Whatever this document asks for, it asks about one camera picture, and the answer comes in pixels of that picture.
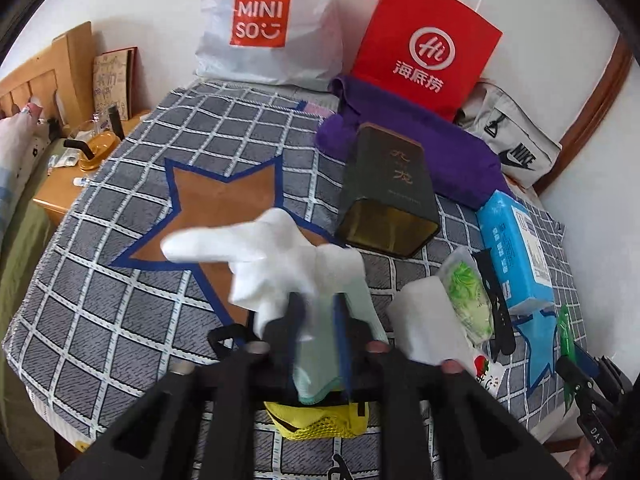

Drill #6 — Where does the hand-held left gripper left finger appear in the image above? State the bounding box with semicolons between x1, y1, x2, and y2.
60;292;310;480

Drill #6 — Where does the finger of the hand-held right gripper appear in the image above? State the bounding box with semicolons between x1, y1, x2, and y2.
555;342;617;413
595;354;633;403

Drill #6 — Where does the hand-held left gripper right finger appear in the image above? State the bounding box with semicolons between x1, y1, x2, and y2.
333;295;572;480

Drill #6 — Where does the mint green cloth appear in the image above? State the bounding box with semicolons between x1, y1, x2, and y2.
292;252;389;406

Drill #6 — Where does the white glove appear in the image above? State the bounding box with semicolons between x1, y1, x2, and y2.
161;207;368;336

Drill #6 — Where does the yellow zip bag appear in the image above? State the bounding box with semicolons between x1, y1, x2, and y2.
262;399;371;442

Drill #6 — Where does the black belt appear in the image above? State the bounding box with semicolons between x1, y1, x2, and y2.
472;250;516;361

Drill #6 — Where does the purple towel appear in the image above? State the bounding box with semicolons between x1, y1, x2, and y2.
316;74;511;211

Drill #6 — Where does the person's right hand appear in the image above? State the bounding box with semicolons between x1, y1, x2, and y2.
570;440;603;480

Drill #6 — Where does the strawberry print packet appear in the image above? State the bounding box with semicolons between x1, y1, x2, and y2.
470;355;504;392

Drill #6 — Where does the blue tissue pack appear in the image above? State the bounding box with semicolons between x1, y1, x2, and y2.
475;190;557;314

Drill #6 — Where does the clear packet of green pieces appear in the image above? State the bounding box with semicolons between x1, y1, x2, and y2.
440;247;496;346

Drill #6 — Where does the dark green tin box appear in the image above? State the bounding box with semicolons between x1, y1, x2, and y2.
334;122;442;260

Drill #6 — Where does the grey checked blanket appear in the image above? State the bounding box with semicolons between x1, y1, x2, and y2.
2;80;576;480

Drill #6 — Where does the grey sports bag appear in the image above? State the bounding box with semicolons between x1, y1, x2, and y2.
452;80;563;191

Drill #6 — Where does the orange bowl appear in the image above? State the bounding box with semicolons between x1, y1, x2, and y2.
79;132;121;171

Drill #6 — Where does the wooden nightstand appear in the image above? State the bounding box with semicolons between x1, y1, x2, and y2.
32;110;151;228

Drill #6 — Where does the green bed sheet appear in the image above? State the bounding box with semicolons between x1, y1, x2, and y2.
0;140;66;326

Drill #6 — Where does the red paper bag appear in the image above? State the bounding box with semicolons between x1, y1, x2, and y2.
350;0;503;123

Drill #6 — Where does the white plastic shopping bag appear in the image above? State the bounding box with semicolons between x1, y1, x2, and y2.
194;0;351;92

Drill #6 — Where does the framed printed sign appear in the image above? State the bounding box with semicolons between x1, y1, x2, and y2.
92;46;141;121

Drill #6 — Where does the floral pillow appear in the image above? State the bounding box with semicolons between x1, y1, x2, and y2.
0;102;51;211

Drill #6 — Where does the wooden headboard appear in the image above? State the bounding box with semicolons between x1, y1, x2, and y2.
0;21;96;126

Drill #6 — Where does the brown wooden frame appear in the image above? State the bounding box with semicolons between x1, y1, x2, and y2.
532;35;633;198

